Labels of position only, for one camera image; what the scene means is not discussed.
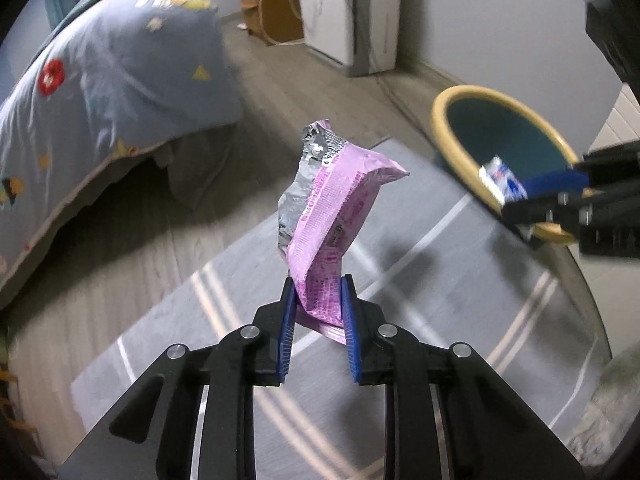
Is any white air purifier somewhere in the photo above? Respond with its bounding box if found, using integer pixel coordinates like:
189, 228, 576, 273
299, 0, 400, 77

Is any blue white small packet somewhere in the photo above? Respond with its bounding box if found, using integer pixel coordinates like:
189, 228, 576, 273
478, 156, 528, 206

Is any purple snack wrapper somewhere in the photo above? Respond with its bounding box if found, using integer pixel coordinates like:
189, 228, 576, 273
278, 120, 409, 344

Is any blue patterned duvet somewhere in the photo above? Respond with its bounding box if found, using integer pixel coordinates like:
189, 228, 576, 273
1, 0, 241, 286

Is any yellow rimmed teal trash bin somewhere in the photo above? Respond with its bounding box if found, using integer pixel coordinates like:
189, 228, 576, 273
431, 84, 578, 217

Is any grey checked rug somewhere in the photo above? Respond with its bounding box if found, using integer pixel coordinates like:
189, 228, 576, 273
61, 140, 608, 479

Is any wooden side cabinet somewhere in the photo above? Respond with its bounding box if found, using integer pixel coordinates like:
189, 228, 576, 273
240, 0, 304, 46

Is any white power cable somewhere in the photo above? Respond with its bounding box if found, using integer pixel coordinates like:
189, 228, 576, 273
255, 0, 306, 47

